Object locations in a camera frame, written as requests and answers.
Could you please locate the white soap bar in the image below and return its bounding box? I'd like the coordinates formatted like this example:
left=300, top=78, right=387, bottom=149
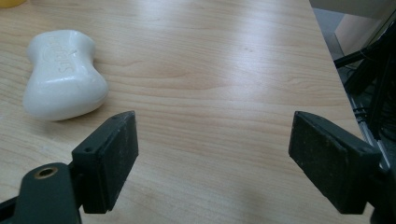
left=21, top=29, right=110, bottom=122

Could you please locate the black stand with cables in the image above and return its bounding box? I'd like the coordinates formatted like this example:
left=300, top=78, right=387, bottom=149
left=333, top=18, right=396, bottom=141

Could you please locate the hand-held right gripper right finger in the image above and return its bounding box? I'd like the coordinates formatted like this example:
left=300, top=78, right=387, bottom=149
left=288, top=110, right=383, bottom=216

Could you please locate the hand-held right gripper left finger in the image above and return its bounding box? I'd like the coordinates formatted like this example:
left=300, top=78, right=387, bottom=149
left=71, top=110, right=139, bottom=215

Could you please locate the yellow object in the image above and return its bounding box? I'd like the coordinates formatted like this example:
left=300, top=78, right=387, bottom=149
left=0, top=0, right=27, bottom=9

